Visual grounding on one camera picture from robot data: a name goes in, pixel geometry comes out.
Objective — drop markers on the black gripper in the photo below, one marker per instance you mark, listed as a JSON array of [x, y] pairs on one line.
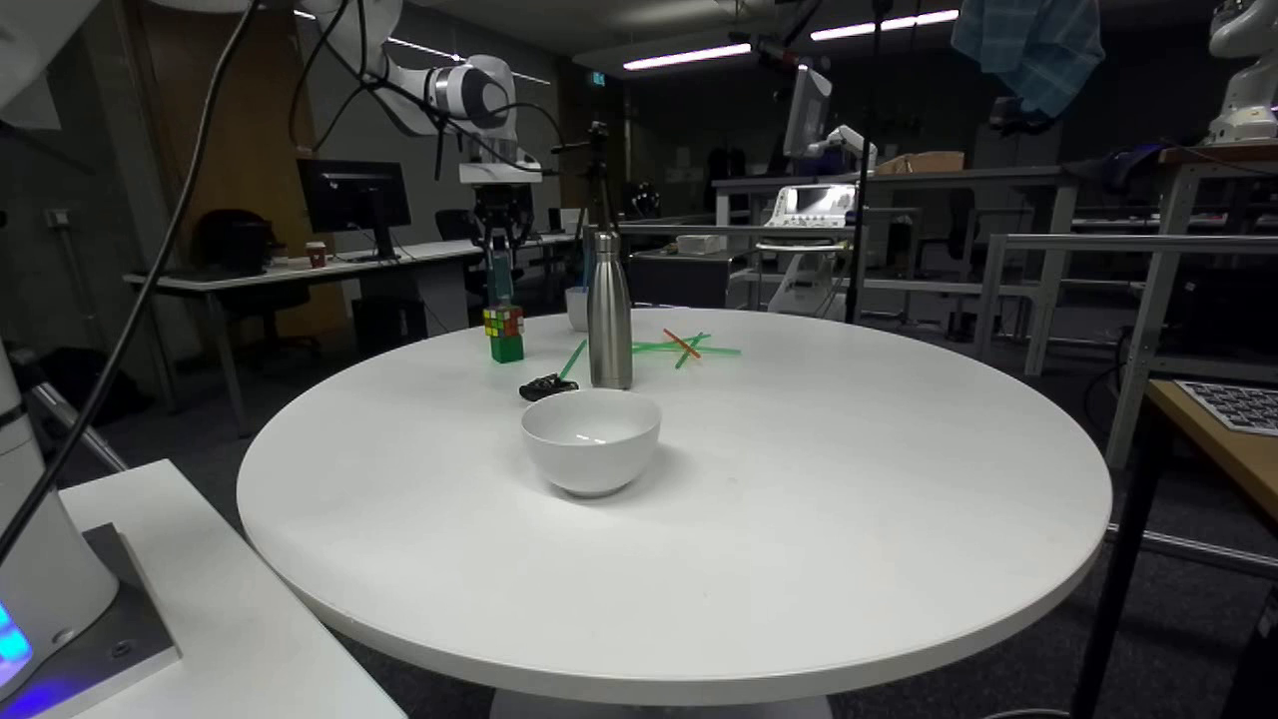
[[507, 213]]

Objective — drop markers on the small blue liquid bottle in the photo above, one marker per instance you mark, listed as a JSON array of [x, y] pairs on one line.
[[499, 285]]

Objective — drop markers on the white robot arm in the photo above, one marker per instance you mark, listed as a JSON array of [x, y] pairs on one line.
[[470, 98]]

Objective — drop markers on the steel water bottle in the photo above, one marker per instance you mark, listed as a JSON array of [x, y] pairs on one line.
[[607, 312]]

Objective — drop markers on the green block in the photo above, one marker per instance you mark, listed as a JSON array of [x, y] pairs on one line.
[[505, 351]]

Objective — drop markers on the colourful rubiks cube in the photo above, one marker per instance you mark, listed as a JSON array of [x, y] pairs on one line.
[[505, 321]]

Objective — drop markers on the white cup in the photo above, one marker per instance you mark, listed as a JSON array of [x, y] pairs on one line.
[[576, 307]]

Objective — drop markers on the black folding multitool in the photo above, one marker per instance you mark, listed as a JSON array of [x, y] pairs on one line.
[[544, 385]]

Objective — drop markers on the black computer monitor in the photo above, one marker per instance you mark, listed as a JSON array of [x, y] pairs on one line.
[[355, 193]]

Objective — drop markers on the white ceramic bowl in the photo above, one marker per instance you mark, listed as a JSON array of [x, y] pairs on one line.
[[593, 442]]

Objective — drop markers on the round white table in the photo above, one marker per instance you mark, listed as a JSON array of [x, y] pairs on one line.
[[833, 508]]

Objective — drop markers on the wooden side desk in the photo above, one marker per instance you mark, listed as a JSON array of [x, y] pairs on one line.
[[1235, 424]]

